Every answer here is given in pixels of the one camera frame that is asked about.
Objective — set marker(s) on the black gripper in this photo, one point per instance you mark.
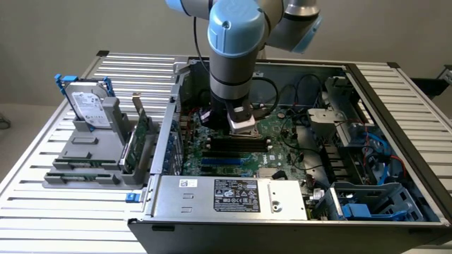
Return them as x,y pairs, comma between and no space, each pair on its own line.
220,112

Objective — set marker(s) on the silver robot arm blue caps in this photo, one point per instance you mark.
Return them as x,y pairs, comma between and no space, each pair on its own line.
232,47

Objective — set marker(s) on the CPU socket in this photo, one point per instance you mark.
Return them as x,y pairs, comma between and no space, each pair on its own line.
243,134

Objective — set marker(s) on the black RAM slots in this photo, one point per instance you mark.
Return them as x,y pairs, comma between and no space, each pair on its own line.
240,146

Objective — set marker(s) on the green Dell motherboard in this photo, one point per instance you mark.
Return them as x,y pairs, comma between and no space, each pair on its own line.
243,153

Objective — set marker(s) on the blue expansion slot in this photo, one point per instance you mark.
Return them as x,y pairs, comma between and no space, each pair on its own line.
221,160

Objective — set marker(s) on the green graphics card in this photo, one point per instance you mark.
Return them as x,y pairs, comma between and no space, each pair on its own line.
137,140

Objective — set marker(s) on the silver chipset heatsink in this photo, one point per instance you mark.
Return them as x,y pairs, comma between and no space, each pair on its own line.
267,173

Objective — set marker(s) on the silver power supply unit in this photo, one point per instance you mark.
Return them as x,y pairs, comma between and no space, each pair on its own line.
229,197

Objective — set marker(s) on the hard disk in blue caddy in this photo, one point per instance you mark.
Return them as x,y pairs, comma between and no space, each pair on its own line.
88,105

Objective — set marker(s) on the grey parts rack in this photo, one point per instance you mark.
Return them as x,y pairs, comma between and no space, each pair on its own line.
99,158

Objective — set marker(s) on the blue case latch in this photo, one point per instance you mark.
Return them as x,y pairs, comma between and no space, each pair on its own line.
132,197

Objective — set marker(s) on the green RAM stick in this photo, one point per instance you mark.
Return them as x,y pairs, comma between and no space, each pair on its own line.
84,161

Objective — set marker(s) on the open black PC case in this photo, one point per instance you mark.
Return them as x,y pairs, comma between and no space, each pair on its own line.
283,227

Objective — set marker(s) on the blue plastic disk bay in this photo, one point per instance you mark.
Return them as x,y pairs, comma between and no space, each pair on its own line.
371,201

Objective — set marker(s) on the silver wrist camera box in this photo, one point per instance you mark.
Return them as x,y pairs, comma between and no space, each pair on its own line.
241,122

